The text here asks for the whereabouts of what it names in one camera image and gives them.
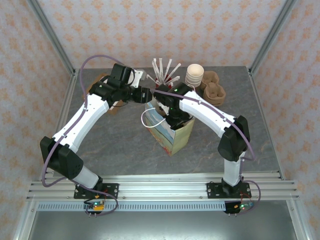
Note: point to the brown pulp cup carrier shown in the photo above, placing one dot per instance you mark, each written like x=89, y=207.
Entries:
x=155, y=105

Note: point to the printed paper carry bag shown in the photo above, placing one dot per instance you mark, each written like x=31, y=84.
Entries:
x=180, y=140

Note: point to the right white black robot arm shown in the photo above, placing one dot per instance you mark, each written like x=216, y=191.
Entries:
x=207, y=112

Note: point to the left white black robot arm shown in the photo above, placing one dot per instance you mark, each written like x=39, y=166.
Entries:
x=80, y=122

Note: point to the white wrapped straw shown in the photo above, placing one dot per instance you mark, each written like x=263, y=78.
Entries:
x=168, y=68
x=175, y=70
x=153, y=78
x=156, y=68
x=161, y=70
x=173, y=79

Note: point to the brown pulp carrier stack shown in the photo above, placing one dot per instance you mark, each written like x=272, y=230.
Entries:
x=215, y=95
x=211, y=76

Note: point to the stack of paper cups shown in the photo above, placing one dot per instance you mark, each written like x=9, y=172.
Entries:
x=195, y=71

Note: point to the grey metal panel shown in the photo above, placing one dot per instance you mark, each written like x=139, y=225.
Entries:
x=160, y=227

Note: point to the aluminium table side rail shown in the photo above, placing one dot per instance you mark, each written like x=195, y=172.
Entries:
x=260, y=100
x=73, y=77

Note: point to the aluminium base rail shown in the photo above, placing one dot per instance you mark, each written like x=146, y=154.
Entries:
x=162, y=187

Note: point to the aluminium frame post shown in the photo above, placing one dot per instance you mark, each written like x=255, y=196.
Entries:
x=53, y=37
x=272, y=37

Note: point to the aluminium frame leg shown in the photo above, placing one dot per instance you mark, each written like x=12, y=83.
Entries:
x=297, y=222
x=23, y=222

